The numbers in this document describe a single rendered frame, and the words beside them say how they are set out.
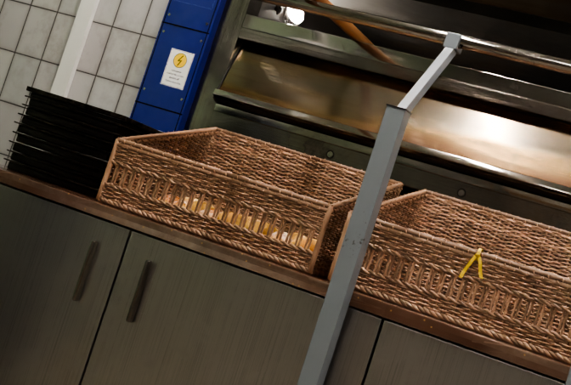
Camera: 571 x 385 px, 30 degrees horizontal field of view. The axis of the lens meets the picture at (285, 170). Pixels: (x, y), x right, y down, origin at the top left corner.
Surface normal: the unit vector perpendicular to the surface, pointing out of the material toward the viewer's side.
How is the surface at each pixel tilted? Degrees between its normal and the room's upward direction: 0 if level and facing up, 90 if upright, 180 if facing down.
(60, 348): 90
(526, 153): 70
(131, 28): 90
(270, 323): 90
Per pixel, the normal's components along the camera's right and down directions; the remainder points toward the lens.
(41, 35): -0.36, -0.16
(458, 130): -0.23, -0.48
